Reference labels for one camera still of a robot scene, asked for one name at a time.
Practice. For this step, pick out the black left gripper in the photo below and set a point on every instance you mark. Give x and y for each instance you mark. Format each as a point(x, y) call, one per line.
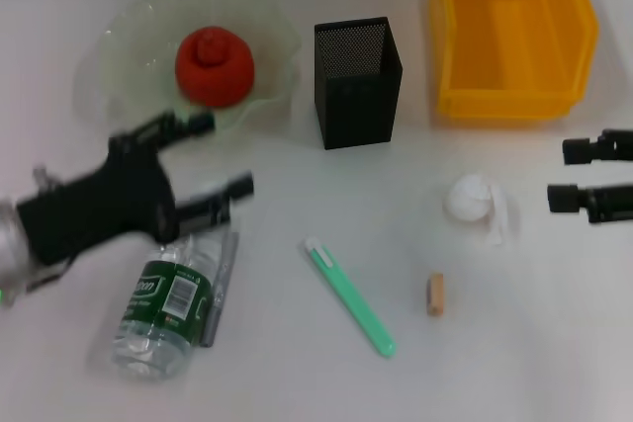
point(114, 204)

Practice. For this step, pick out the clear green-label water bottle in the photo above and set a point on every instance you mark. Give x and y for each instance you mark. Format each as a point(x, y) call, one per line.
point(163, 293)

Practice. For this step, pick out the small wooden block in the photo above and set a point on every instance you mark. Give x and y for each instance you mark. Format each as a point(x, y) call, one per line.
point(436, 294)

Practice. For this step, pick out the red tomato toy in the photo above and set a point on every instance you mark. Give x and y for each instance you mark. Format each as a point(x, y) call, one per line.
point(215, 71)

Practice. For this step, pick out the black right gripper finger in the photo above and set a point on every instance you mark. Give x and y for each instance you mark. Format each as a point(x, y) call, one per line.
point(564, 198)
point(581, 151)

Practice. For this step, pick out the white paper ball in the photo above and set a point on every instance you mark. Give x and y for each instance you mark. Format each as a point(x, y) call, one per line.
point(467, 199)

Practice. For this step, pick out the yellow plastic bin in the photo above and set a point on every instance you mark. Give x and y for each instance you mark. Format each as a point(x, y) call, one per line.
point(509, 101)

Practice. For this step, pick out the black mesh pen holder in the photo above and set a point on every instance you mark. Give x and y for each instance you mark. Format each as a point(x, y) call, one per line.
point(358, 110)

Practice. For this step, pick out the green pen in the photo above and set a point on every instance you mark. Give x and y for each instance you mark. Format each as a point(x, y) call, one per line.
point(356, 298)

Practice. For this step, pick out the grey pen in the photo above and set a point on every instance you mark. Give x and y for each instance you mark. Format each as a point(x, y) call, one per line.
point(222, 274)

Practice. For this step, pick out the green glass fruit plate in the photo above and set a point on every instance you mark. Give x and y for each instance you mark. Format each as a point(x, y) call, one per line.
point(277, 66)

